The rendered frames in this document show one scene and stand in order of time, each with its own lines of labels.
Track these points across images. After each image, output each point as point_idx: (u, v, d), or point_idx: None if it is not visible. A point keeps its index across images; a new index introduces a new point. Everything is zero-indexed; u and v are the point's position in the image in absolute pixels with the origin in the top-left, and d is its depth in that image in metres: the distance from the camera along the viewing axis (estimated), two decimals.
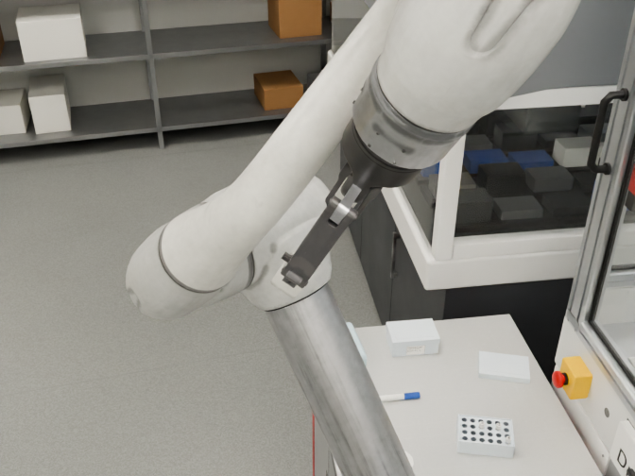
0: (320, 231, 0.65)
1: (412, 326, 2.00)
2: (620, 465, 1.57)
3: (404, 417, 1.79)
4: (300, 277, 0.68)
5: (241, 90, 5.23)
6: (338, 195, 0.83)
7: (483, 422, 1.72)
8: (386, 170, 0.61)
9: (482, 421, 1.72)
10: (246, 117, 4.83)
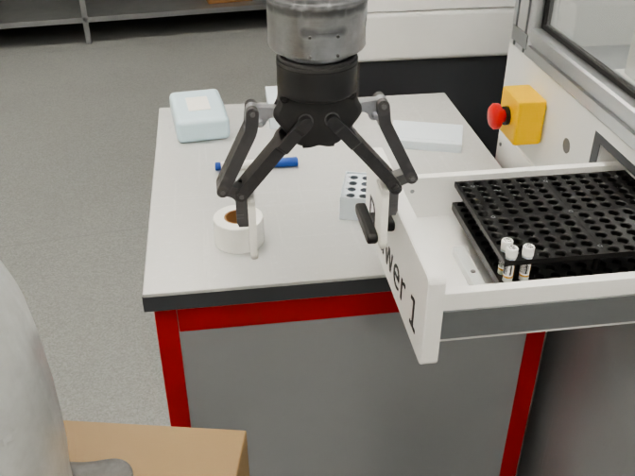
0: (394, 127, 0.73)
1: None
2: None
3: (270, 185, 1.20)
4: (410, 166, 0.77)
5: None
6: (257, 246, 0.78)
7: None
8: None
9: None
10: (185, 9, 4.24)
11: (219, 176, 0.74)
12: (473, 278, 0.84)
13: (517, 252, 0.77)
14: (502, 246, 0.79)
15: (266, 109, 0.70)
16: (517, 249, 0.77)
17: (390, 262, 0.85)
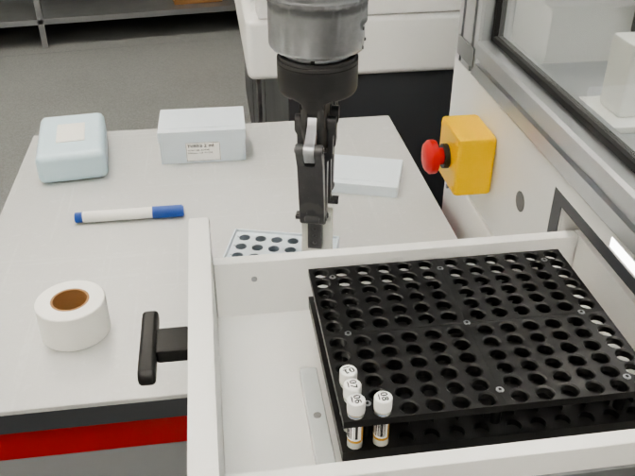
0: None
1: (203, 114, 1.13)
2: None
3: (142, 244, 0.92)
4: None
5: None
6: None
7: (356, 376, 0.51)
8: None
9: (355, 369, 0.51)
10: (149, 10, 3.96)
11: (307, 215, 0.73)
12: (316, 428, 0.55)
13: (363, 408, 0.49)
14: (344, 394, 0.50)
15: (316, 136, 0.68)
16: (363, 403, 0.49)
17: None
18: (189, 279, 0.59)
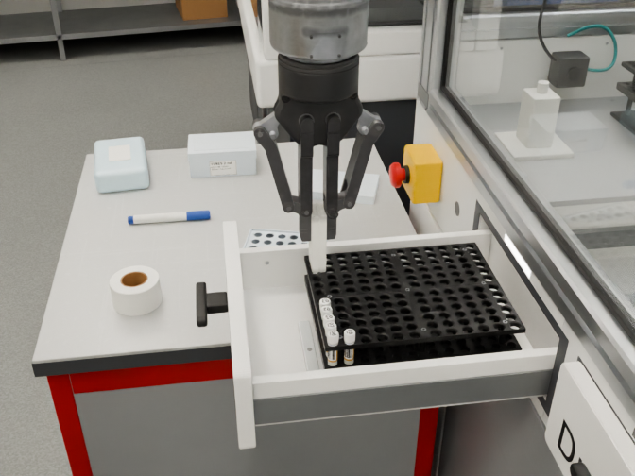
0: (368, 151, 0.74)
1: (222, 138, 1.44)
2: None
3: (180, 240, 1.23)
4: (348, 191, 0.77)
5: (162, 3, 4.66)
6: (317, 261, 0.80)
7: (334, 320, 0.82)
8: None
9: (333, 316, 0.82)
10: (160, 26, 4.26)
11: (279, 195, 0.76)
12: (308, 357, 0.86)
13: (336, 338, 0.79)
14: (325, 331, 0.81)
15: (269, 120, 0.71)
16: (336, 335, 0.79)
17: None
18: (225, 262, 0.90)
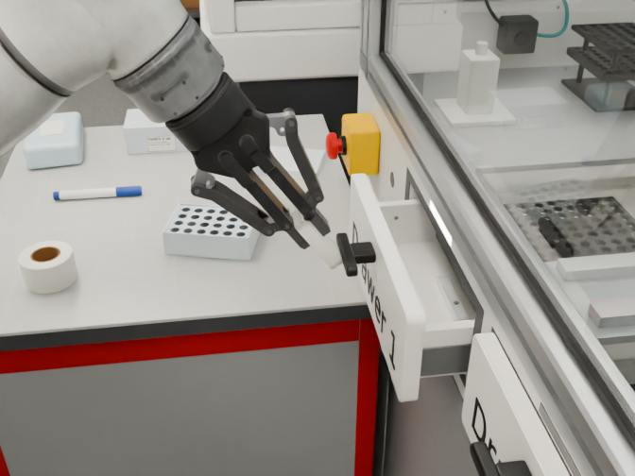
0: (301, 145, 0.73)
1: None
2: None
3: (106, 216, 1.16)
4: (314, 185, 0.76)
5: None
6: (331, 256, 0.80)
7: None
8: (230, 76, 0.70)
9: None
10: None
11: (258, 223, 0.78)
12: (456, 310, 0.82)
13: None
14: None
15: (197, 175, 0.73)
16: None
17: (372, 293, 0.84)
18: (363, 212, 0.86)
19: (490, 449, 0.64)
